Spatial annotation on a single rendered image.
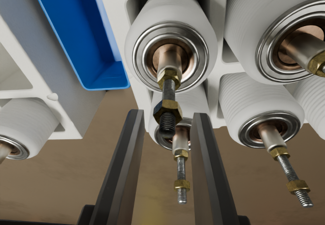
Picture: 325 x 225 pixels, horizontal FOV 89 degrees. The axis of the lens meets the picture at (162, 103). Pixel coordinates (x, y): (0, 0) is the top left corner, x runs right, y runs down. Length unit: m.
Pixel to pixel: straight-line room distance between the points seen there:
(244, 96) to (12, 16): 0.34
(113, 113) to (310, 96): 0.51
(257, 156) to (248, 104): 0.61
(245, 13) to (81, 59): 0.31
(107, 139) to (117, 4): 0.58
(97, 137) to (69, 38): 0.46
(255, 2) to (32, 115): 0.37
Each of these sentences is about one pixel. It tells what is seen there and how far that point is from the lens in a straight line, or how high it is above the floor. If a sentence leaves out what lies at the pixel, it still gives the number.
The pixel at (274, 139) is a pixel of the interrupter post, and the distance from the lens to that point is 0.25.
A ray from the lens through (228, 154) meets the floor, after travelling 0.79.
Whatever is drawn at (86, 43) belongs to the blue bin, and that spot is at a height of 0.05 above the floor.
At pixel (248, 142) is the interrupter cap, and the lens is 0.28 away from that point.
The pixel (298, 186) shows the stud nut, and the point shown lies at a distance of 0.23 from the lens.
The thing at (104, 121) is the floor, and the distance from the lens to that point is 0.65.
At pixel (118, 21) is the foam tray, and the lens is 0.24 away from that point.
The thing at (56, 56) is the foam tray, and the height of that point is 0.12.
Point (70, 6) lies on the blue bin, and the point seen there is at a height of 0.05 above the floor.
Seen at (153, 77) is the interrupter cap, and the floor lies 0.25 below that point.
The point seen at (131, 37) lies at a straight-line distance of 0.17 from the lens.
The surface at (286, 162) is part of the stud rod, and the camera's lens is 0.24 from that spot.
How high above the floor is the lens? 0.40
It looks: 49 degrees down
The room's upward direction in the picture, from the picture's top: 175 degrees counter-clockwise
